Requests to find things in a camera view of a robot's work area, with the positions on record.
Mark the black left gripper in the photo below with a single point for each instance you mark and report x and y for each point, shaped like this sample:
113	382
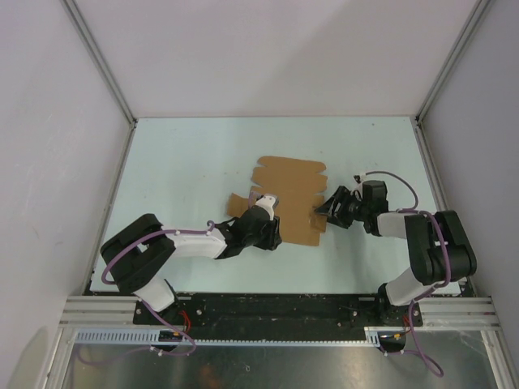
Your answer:
273	239

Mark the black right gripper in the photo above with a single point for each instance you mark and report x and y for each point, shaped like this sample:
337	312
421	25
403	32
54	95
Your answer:
341	195

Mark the brown cardboard box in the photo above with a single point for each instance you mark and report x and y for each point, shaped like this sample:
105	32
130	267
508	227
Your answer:
299	186

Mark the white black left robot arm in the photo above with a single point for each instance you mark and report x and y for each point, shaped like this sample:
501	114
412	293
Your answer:
134	257

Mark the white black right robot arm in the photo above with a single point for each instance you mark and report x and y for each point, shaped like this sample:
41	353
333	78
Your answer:
439	250

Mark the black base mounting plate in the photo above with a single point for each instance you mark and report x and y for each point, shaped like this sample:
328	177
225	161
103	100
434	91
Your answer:
359	310

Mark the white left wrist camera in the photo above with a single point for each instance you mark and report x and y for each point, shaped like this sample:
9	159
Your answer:
268	202

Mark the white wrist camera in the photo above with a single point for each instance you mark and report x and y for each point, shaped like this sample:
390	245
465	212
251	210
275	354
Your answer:
361	181
268	202

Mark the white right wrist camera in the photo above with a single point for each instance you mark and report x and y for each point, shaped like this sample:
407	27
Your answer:
361	181

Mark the grey slotted cable duct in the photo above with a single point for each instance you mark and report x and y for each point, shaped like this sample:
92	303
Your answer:
368	337

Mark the aluminium front rail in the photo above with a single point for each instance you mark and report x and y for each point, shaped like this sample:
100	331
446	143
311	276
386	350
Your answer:
456	313

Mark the aluminium frame post right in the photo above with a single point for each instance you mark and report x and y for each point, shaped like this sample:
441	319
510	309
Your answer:
460	45

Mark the aluminium frame post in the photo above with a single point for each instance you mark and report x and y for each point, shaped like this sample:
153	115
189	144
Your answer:
94	51
460	45

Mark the aluminium frame post left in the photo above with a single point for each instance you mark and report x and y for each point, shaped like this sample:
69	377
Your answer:
94	51

